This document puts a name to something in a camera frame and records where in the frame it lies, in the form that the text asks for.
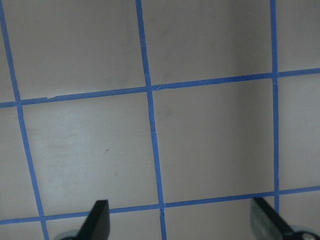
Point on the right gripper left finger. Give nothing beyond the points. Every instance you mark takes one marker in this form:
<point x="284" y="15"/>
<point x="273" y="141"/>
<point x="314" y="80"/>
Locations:
<point x="97" y="224"/>

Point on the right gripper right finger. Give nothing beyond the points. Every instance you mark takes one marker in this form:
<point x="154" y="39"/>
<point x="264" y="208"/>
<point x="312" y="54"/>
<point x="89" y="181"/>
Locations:
<point x="266" y="223"/>

